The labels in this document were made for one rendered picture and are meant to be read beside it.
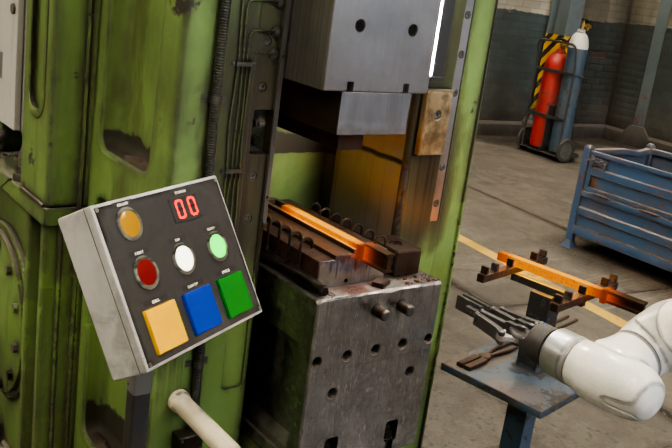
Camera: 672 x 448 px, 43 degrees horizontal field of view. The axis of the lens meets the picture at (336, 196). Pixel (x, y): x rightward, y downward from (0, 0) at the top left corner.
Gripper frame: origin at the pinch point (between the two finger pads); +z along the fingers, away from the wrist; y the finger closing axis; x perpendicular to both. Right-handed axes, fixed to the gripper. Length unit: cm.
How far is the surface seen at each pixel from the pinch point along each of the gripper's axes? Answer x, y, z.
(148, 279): 8, -64, 14
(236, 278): 3.6, -43.2, 20.5
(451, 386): -100, 127, 111
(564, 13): 50, 692, 532
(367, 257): -0.9, -0.8, 32.6
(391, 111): 32.6, 2.2, 35.1
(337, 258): -1.3, -7.5, 35.1
